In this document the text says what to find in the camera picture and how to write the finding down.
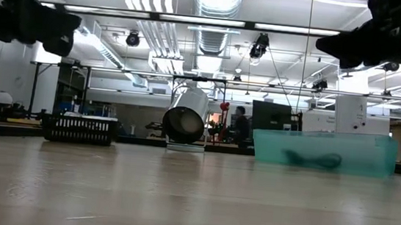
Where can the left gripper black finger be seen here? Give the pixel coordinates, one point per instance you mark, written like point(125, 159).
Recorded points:
point(59, 45)
point(55, 24)

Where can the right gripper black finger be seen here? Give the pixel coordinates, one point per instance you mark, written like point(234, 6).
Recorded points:
point(353, 62)
point(347, 45)

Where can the teal translucent plastic bin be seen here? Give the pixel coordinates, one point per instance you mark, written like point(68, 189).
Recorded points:
point(366, 154)

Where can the white building pillar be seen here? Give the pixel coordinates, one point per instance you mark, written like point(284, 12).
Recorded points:
point(352, 103)
point(44, 82)

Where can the white globe lamp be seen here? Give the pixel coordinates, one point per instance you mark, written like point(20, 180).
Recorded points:
point(3, 98)

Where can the black slotted plastic basket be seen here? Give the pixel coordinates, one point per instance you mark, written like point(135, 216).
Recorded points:
point(78, 135)

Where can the black computer monitor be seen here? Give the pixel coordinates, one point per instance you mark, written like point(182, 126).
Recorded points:
point(274, 116)

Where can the person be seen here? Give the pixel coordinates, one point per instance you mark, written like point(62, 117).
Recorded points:
point(241, 125)

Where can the red ornament on stand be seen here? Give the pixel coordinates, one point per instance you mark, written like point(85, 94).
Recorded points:
point(224, 106)

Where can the black overhead crossbar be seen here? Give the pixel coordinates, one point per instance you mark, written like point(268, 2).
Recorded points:
point(194, 19)

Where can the white cylindrical spotlight lamp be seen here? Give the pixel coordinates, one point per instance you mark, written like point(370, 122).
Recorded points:
point(185, 118)

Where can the black background workstation frame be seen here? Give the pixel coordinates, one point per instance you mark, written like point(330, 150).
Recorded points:
point(34, 85)

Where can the black hanging ceiling camera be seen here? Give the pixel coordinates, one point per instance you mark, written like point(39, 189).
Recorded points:
point(259, 46)

